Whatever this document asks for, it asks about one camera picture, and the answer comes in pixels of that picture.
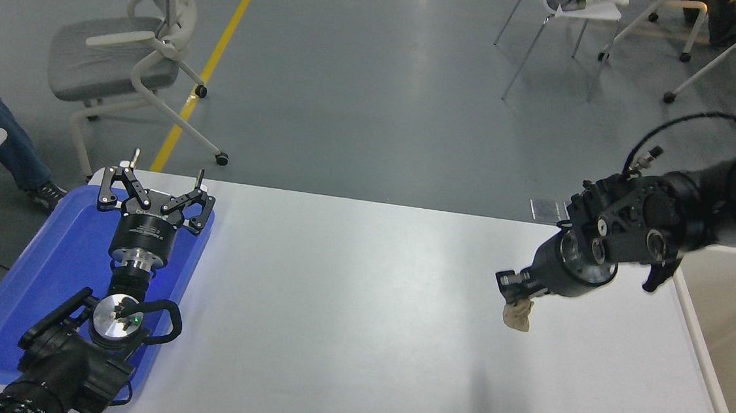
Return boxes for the person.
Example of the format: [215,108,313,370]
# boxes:
[0,66,79,213]
[680,0,736,51]

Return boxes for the blue plastic tray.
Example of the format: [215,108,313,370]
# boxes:
[0,177,217,410]

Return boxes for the tan frame castor chair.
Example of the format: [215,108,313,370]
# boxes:
[598,0,710,69]

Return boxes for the tan paper ball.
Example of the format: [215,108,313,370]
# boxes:
[501,297,536,334]

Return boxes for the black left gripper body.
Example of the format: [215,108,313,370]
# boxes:
[108,187,181,258]

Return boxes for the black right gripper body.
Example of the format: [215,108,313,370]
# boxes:
[527,238,618,302]

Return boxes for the grey white office chair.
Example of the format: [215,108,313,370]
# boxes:
[39,0,242,189]

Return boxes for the metal floor outlet plate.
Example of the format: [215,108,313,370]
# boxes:
[528,198,570,223]

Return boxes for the white chair with metal legs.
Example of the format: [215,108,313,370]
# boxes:
[489,0,625,111]

